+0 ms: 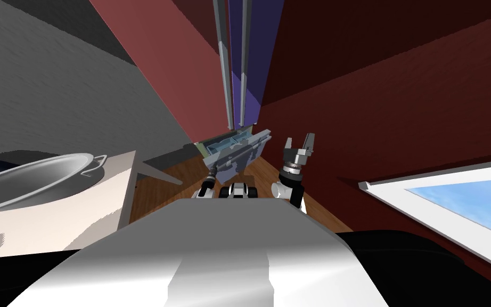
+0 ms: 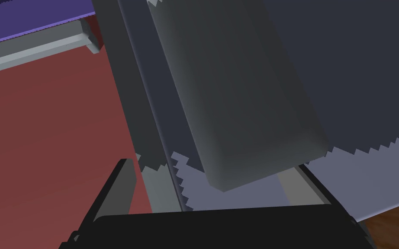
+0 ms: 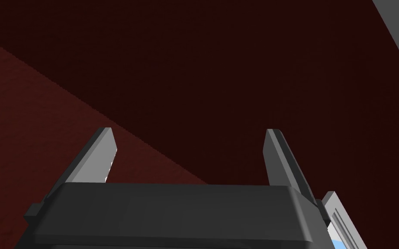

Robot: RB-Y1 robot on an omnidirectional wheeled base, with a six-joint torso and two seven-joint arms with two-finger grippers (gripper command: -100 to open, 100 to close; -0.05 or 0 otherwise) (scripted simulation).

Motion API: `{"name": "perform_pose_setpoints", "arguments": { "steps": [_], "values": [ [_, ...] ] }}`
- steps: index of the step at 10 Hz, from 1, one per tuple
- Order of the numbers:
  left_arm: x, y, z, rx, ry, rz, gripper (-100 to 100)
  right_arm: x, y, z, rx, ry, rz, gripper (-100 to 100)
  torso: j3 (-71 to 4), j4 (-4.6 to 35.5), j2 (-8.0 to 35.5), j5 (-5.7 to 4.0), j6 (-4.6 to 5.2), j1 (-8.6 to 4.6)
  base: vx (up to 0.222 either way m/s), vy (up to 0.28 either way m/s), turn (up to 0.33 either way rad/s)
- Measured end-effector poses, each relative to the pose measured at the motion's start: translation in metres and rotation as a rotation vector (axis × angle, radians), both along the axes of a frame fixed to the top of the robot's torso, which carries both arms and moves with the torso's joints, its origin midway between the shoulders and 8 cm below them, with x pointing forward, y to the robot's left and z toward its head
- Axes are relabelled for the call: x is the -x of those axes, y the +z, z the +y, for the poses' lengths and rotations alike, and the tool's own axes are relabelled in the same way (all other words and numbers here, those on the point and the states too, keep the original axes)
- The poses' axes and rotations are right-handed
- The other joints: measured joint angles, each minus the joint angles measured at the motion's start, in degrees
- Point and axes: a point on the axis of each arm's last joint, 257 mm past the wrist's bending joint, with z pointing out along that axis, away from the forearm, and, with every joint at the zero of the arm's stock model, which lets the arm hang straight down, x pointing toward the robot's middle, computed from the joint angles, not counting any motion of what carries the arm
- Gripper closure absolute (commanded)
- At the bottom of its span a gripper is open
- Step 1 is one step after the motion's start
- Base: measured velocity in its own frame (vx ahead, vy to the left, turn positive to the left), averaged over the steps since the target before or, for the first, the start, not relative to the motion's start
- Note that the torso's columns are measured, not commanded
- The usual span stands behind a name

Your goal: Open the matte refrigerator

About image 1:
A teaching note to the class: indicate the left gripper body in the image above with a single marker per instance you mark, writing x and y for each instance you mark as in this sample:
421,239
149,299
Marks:
226,164

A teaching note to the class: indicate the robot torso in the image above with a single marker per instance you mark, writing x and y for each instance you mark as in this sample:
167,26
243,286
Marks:
211,243

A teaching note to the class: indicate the purple fridge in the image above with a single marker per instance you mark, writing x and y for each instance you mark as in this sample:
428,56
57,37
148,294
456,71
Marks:
252,51

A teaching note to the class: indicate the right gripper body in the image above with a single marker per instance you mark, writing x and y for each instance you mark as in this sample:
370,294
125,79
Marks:
297,155

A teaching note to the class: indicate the cream table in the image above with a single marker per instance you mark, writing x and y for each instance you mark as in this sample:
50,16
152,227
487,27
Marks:
58,224

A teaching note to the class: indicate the white framed window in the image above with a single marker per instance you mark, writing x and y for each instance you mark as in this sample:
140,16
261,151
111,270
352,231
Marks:
462,204

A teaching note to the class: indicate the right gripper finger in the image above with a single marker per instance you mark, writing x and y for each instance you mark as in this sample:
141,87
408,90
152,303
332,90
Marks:
289,143
309,143

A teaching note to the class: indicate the grey-blue drawer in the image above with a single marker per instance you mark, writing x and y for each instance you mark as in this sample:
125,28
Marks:
222,147

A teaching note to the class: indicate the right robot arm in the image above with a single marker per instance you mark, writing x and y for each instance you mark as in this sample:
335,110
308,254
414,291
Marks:
291,187

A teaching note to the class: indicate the silver metal pan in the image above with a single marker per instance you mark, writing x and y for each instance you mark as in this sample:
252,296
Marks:
36,179

